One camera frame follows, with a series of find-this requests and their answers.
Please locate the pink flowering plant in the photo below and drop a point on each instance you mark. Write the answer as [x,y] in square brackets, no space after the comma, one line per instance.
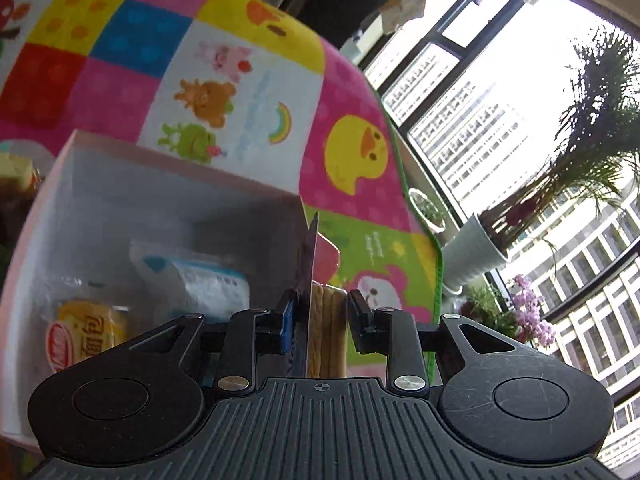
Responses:
[535,310]

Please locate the green leafy plant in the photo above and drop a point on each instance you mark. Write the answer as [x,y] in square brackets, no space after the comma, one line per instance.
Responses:
[487,302]

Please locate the potted palm in white pot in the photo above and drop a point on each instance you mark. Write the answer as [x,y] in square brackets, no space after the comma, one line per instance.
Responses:
[470,255]

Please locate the pink cardboard box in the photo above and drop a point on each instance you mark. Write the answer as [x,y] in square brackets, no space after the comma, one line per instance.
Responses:
[150,200]

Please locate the yellow object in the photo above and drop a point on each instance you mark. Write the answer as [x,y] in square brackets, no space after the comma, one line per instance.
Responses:
[15,175]

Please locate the blue and white packet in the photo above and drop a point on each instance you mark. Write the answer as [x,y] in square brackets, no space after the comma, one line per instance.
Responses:
[200,280]

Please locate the small potted sprouts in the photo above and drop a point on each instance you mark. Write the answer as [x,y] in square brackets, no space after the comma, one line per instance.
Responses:
[427,210]

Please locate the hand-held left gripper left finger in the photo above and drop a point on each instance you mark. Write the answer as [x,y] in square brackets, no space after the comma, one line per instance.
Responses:
[286,327]

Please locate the wafer biscuit packet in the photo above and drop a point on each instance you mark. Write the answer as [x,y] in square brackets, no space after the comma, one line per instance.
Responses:
[327,332]

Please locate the beige hanging cloth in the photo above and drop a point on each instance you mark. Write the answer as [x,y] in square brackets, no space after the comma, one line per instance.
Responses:
[405,0]

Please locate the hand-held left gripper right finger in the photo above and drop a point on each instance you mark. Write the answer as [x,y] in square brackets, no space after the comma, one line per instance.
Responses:
[357,320]

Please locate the yellow bread packet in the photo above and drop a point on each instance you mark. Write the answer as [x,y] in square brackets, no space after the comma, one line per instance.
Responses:
[85,330]

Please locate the colourful printed play mat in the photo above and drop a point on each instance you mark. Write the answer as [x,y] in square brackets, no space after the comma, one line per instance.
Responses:
[250,85]

